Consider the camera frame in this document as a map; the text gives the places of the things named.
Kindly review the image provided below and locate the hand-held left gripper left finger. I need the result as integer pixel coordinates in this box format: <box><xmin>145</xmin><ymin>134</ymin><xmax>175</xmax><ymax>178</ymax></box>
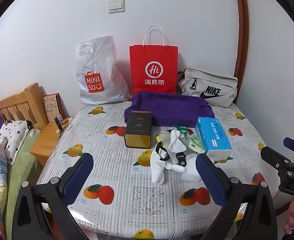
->
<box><xmin>12</xmin><ymin>152</ymin><xmax>95</xmax><ymax>240</ymax></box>

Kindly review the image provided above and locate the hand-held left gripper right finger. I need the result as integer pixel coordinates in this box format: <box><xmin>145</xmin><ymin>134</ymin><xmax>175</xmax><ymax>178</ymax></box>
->
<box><xmin>195</xmin><ymin>153</ymin><xmax>279</xmax><ymax>240</ymax></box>

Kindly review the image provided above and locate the black strap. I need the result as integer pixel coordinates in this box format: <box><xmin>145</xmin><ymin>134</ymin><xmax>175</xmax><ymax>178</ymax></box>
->
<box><xmin>155</xmin><ymin>142</ymin><xmax>188</xmax><ymax>167</ymax></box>

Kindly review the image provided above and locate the green tissue packet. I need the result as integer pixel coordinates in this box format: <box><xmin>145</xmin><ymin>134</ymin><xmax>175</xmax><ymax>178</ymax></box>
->
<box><xmin>187</xmin><ymin>134</ymin><xmax>206</xmax><ymax>155</ymax></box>

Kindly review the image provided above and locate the green snack packet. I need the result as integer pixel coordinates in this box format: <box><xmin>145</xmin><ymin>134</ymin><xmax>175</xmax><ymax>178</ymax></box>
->
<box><xmin>173</xmin><ymin>125</ymin><xmax>189</xmax><ymax>137</ymax></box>

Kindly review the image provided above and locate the yellow soft pouch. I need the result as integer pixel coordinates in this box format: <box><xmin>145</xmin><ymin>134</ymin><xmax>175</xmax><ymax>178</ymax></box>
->
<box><xmin>156</xmin><ymin>133</ymin><xmax>173</xmax><ymax>151</ymax></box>

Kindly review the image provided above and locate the purple cloth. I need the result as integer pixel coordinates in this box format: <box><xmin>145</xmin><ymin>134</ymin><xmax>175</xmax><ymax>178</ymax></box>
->
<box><xmin>124</xmin><ymin>91</ymin><xmax>215</xmax><ymax>128</ymax></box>

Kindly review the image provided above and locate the blue tissue pack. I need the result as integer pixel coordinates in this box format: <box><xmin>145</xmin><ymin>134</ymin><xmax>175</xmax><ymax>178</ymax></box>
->
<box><xmin>195</xmin><ymin>117</ymin><xmax>232</xmax><ymax>162</ymax></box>

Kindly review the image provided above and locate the fruit print tablecloth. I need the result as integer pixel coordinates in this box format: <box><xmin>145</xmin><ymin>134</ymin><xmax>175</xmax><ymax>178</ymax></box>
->
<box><xmin>36</xmin><ymin>102</ymin><xmax>287</xmax><ymax>240</ymax></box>

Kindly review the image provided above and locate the wooden nightstand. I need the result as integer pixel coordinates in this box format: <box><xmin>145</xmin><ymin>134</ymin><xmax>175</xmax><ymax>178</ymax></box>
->
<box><xmin>30</xmin><ymin>116</ymin><xmax>74</xmax><ymax>167</ymax></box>

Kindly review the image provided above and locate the green blanket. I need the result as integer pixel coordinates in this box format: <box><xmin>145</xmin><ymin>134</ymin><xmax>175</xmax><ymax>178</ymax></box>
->
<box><xmin>6</xmin><ymin>129</ymin><xmax>44</xmax><ymax>230</ymax></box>

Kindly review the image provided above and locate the dark green tin box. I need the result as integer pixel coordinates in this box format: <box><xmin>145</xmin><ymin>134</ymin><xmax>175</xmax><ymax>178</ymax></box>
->
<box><xmin>124</xmin><ymin>110</ymin><xmax>152</xmax><ymax>149</ymax></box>

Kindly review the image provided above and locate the patterned book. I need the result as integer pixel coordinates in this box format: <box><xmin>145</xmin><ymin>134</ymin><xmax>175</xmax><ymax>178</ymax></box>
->
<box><xmin>43</xmin><ymin>93</ymin><xmax>62</xmax><ymax>123</ymax></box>

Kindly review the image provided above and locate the floral pillow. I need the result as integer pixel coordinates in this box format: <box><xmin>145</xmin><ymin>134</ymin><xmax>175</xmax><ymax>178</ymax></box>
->
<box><xmin>0</xmin><ymin>120</ymin><xmax>31</xmax><ymax>165</ymax></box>

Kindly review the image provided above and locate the grey waist bag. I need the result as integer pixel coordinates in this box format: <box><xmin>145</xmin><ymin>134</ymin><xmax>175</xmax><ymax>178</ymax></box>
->
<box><xmin>177</xmin><ymin>68</ymin><xmax>239</xmax><ymax>108</ymax></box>

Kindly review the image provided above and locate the wooden headboard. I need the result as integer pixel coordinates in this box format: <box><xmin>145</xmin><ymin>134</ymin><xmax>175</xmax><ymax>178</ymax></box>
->
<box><xmin>0</xmin><ymin>82</ymin><xmax>49</xmax><ymax>130</ymax></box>

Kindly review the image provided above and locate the white plastic bag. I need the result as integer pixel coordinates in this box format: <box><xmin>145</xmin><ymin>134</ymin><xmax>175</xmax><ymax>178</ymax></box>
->
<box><xmin>76</xmin><ymin>35</ymin><xmax>130</xmax><ymax>105</ymax></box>

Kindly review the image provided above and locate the red paper bag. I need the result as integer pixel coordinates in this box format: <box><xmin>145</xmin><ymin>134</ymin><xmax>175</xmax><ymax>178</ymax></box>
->
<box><xmin>129</xmin><ymin>25</ymin><xmax>179</xmax><ymax>95</ymax></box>

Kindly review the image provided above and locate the wooden door frame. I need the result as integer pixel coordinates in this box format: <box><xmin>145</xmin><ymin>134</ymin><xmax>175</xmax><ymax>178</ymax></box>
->
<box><xmin>233</xmin><ymin>0</ymin><xmax>249</xmax><ymax>104</ymax></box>

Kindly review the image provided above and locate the white light switch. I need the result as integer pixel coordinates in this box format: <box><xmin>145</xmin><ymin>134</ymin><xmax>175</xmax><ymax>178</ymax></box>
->
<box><xmin>108</xmin><ymin>0</ymin><xmax>125</xmax><ymax>14</ymax></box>

